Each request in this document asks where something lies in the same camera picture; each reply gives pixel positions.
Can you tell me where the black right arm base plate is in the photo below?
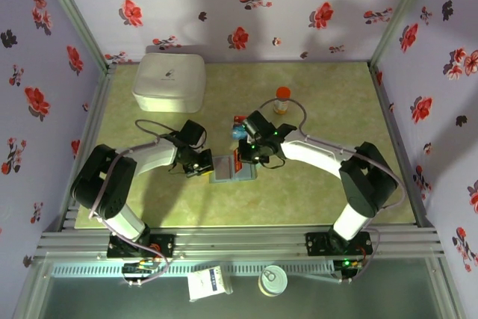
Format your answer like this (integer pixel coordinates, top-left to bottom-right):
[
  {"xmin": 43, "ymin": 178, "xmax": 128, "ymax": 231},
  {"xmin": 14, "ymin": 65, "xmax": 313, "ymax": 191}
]
[{"xmin": 305, "ymin": 232, "xmax": 373, "ymax": 257}]

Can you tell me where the lilac left arm cable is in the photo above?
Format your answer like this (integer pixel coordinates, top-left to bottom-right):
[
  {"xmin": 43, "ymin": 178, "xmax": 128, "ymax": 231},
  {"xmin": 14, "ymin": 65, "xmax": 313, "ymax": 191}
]
[{"xmin": 87, "ymin": 120, "xmax": 184, "ymax": 288}]

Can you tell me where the silver tin can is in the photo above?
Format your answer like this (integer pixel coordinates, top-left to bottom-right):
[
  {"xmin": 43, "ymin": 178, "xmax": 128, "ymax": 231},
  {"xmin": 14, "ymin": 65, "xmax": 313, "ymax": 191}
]
[{"xmin": 257, "ymin": 264, "xmax": 288, "ymax": 297}]

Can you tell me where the white box with blue label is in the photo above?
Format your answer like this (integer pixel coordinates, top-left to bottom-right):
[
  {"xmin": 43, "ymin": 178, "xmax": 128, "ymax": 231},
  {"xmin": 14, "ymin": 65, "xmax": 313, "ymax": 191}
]
[{"xmin": 186, "ymin": 265, "xmax": 235, "ymax": 303}]

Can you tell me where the aluminium side rail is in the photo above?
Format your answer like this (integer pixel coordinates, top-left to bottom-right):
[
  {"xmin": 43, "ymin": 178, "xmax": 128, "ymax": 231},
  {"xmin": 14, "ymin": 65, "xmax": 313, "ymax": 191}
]
[
  {"xmin": 367, "ymin": 61, "xmax": 434, "ymax": 230},
  {"xmin": 55, "ymin": 64, "xmax": 119, "ymax": 232}
]

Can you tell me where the white square lidded box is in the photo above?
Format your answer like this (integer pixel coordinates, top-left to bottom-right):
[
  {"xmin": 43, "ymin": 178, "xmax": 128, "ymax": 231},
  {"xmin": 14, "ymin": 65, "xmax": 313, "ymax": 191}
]
[{"xmin": 131, "ymin": 52, "xmax": 208, "ymax": 114}]

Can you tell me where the grey credit card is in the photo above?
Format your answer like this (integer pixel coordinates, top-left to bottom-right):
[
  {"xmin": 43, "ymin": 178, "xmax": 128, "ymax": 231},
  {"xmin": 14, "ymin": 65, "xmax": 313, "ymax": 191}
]
[{"xmin": 215, "ymin": 157, "xmax": 234, "ymax": 180}]

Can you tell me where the white slotted cable duct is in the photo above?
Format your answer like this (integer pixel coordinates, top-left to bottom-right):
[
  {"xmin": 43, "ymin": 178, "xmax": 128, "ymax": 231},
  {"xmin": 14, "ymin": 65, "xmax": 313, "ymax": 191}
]
[{"xmin": 50, "ymin": 261, "xmax": 335, "ymax": 279}]

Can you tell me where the lilac arm cable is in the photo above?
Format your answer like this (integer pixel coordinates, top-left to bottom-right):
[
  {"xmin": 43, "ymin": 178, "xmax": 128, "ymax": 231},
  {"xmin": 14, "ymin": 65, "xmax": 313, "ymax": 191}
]
[
  {"xmin": 87, "ymin": 120, "xmax": 184, "ymax": 288},
  {"xmin": 259, "ymin": 98, "xmax": 407, "ymax": 285}
]

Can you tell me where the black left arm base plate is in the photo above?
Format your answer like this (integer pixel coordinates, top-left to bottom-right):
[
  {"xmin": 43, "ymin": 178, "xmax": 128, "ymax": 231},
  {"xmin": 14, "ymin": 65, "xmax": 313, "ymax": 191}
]
[{"xmin": 107, "ymin": 232, "xmax": 176, "ymax": 259}]

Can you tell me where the lilac right arm cable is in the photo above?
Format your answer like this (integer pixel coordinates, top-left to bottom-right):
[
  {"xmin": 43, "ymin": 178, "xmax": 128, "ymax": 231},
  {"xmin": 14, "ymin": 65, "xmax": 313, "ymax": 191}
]
[{"xmin": 259, "ymin": 98, "xmax": 407, "ymax": 285}]

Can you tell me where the aluminium frame post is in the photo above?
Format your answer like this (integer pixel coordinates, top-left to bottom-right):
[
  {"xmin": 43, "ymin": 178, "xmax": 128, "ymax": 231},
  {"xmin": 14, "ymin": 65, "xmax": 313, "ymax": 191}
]
[
  {"xmin": 368, "ymin": 0, "xmax": 436, "ymax": 69},
  {"xmin": 35, "ymin": 0, "xmax": 117, "ymax": 73}
]

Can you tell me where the orange-capped small bottle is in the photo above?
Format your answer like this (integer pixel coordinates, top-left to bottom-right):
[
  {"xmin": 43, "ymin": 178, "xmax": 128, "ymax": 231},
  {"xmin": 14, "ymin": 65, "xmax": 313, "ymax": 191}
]
[{"xmin": 273, "ymin": 86, "xmax": 291, "ymax": 115}]

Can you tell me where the aluminium mounting rail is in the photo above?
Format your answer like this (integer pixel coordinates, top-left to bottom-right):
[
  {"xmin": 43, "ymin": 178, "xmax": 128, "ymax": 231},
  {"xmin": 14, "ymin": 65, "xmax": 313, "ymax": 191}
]
[{"xmin": 32, "ymin": 223, "xmax": 447, "ymax": 260}]

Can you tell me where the clear plastic card holder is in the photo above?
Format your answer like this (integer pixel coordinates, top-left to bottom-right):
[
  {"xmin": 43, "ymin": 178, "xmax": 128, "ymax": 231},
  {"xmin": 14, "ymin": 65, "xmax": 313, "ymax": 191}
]
[{"xmin": 208, "ymin": 154, "xmax": 259, "ymax": 185}]

